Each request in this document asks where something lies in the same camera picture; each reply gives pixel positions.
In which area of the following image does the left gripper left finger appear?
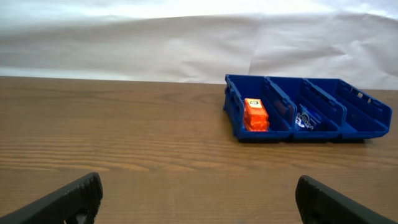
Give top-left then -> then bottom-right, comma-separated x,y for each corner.
0,172 -> 104,224

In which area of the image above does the blue tray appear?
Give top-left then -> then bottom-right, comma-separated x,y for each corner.
223,73 -> 393,144

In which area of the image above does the orange candy box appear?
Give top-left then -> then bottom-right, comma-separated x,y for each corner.
243,98 -> 269,123
244,118 -> 271,133

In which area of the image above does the blue candy pack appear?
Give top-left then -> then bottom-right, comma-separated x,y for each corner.
294,104 -> 323,131

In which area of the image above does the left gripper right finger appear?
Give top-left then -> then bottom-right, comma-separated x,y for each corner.
295,175 -> 397,224

